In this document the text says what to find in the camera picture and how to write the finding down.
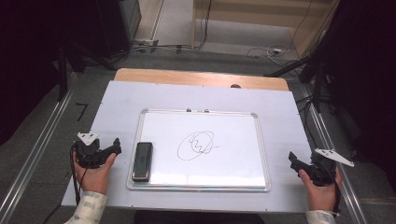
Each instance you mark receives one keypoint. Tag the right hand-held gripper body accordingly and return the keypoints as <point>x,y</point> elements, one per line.
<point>322,172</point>

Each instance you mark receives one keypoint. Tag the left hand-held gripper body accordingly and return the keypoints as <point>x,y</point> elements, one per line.
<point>88,154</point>

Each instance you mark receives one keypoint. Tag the black whiteboard eraser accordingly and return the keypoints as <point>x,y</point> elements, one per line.
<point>142,161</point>

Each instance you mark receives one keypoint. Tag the person's right hand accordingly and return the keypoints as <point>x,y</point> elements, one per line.
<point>322,197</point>

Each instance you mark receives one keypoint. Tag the person's left hand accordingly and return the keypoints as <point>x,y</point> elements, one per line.
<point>93,180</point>

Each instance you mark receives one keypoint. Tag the white table cover panel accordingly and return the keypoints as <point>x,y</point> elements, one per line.
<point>118,102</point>

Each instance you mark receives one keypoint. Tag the silver-framed whiteboard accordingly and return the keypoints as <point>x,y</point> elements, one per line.
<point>230,168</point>

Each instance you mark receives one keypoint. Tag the black metal stand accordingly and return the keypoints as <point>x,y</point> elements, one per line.
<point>318,87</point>

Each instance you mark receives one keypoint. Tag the black curtain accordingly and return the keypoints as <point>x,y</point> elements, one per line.
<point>367,77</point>
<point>25,62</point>

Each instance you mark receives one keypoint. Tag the person's dark clothing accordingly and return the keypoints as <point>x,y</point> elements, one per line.
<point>199,218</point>

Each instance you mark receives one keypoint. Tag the grey power strip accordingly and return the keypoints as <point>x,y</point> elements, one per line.
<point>145,42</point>

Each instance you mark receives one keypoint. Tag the black cabinet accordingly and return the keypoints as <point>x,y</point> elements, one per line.
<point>120,25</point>

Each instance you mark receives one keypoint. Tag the light wooden shelf unit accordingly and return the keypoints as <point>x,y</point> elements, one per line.
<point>249,9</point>

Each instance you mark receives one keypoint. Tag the aluminium floor rail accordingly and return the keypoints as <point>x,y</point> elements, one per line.
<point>339,174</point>
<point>40,130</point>

